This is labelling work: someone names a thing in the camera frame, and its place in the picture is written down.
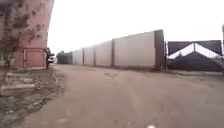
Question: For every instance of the brown dirt road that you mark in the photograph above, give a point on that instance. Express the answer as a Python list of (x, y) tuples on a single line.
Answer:
[(110, 96)]

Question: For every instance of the rubble and grass verge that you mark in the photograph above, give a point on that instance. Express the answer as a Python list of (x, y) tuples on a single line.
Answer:
[(23, 90)]

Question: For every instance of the bare small tree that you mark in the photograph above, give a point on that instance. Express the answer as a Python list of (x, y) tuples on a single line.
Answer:
[(10, 40)]

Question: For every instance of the dark metal gate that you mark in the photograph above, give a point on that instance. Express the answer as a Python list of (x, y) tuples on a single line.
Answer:
[(195, 56)]

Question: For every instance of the red brick building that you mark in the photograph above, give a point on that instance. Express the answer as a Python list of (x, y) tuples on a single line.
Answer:
[(31, 33)]

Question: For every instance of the long grey panel wall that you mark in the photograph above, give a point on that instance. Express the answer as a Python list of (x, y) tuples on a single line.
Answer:
[(133, 50)]

